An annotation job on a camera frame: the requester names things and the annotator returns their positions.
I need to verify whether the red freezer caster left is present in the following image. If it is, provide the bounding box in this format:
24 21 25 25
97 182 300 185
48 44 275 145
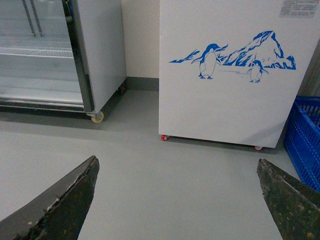
161 135 169 141

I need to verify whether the beige fridge caster wheel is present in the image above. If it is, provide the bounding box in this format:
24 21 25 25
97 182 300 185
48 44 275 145
91 111 104 124

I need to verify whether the white chest freezer blue rim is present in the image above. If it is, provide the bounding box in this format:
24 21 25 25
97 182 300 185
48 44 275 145
158 0 320 148

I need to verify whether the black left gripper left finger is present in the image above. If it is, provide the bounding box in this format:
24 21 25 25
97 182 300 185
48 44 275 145
0 155 100 240

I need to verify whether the glass door display fridge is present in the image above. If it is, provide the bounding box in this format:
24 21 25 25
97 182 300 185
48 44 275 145
0 0 127 118

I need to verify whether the red freezer caster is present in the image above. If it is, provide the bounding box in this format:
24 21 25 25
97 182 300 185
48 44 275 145
254 146 264 151
161 135 169 141

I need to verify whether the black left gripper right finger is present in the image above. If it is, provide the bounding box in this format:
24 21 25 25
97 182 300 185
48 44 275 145
256 159 320 240

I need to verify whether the red freezer caster right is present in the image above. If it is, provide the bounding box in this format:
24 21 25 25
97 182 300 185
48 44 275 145
254 146 264 151

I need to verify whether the blue plastic crate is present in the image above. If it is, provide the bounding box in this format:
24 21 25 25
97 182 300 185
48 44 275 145
284 95 320 191

